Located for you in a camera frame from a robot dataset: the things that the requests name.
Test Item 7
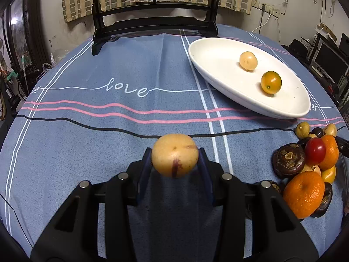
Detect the white oval plate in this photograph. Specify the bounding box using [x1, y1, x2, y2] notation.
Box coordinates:
[188, 38, 311, 120]

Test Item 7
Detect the white power cable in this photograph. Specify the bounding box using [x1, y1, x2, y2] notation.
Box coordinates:
[251, 13, 273, 33]

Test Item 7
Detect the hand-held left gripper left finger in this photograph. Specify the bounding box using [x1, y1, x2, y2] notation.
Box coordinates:
[30, 147, 152, 262]

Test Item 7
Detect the greenish tan longan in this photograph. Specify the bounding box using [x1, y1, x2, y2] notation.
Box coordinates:
[295, 122, 311, 140]
[324, 123, 338, 137]

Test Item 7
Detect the black hat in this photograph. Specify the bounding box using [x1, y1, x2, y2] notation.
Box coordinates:
[282, 39, 310, 58]

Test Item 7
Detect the cardboard box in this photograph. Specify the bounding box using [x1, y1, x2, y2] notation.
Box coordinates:
[316, 23, 339, 40]

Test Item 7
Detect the beige checkered curtain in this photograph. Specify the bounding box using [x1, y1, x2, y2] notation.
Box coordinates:
[60, 0, 255, 24]

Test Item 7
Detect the tan fruit with purple mark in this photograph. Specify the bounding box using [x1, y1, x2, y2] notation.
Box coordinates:
[151, 134, 199, 178]

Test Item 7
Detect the yellow orange kumquat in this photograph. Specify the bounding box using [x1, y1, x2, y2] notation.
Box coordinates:
[321, 165, 337, 184]

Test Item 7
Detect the clear plastic bag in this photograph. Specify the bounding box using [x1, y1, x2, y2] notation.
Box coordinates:
[50, 50, 70, 66]

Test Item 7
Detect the small orange tangerine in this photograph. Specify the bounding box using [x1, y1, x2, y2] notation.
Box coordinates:
[318, 134, 339, 170]

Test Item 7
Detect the blue striped tablecloth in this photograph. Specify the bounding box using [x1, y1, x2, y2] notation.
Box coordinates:
[0, 23, 349, 262]

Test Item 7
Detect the dark wooden framed mirror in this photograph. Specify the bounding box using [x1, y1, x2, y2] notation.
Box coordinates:
[0, 0, 52, 73]

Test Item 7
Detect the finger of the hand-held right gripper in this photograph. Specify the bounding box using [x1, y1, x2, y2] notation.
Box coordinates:
[336, 136, 349, 159]

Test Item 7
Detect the tan round fruit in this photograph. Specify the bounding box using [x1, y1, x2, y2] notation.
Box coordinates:
[300, 164, 322, 176]

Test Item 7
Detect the black computer monitor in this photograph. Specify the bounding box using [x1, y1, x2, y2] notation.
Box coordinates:
[311, 41, 349, 82]

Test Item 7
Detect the red cherry tomato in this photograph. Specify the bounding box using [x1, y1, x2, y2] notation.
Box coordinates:
[305, 138, 327, 159]

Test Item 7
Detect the large dark water chestnut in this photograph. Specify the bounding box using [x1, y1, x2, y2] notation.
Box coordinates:
[272, 143, 306, 180]

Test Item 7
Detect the round painted screen black frame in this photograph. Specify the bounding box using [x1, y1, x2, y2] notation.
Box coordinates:
[91, 0, 219, 56]

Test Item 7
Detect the wide white wall socket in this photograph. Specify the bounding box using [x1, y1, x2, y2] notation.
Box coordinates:
[261, 3, 281, 17]

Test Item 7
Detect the large orange tangerine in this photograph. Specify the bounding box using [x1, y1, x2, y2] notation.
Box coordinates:
[283, 171, 325, 219]

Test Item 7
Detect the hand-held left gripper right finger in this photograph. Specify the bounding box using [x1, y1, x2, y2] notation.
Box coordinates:
[198, 147, 319, 262]

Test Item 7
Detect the pale tan longan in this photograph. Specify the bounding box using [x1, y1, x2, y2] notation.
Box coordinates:
[239, 51, 258, 72]

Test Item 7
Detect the orange green kumquat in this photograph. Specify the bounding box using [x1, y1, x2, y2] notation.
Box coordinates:
[261, 71, 282, 95]

